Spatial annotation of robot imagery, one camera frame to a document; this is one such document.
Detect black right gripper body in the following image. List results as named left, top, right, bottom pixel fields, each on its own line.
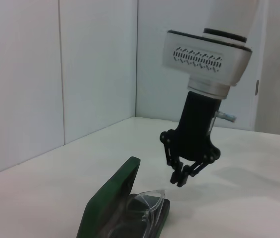
left=160, top=91, right=222, bottom=163

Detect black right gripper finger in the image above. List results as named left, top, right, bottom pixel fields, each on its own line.
left=160, top=132, right=184, bottom=184
left=176, top=155, right=220, bottom=188

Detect clear plastic glasses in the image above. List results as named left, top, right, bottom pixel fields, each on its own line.
left=97, top=188, right=167, bottom=238

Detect green glasses case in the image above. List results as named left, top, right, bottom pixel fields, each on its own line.
left=76, top=156, right=171, bottom=238

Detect silver right wrist connector plug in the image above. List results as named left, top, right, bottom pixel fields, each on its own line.
left=216, top=111, right=237, bottom=123

